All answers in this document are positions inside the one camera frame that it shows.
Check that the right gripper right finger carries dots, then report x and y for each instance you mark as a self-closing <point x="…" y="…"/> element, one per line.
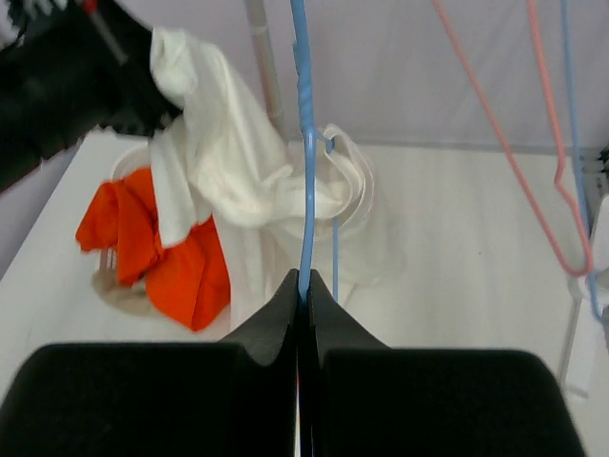
<point x="363" y="398"/>

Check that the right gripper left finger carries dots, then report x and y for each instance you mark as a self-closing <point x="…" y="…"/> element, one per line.
<point x="235" y="397"/>

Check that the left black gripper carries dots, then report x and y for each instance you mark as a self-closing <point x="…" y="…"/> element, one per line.
<point x="74" y="66"/>

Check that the orange t shirt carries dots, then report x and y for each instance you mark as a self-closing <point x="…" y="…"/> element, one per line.
<point x="187" y="283"/>

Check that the white t shirt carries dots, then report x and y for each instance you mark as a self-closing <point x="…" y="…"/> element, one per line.
<point x="222" y="159"/>

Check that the blue wire hanger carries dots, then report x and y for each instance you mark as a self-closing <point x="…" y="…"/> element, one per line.
<point x="573" y="113"/>
<point x="303" y="65"/>

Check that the metal clothes rack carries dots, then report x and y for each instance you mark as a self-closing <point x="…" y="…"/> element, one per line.
<point x="578" y="366"/>

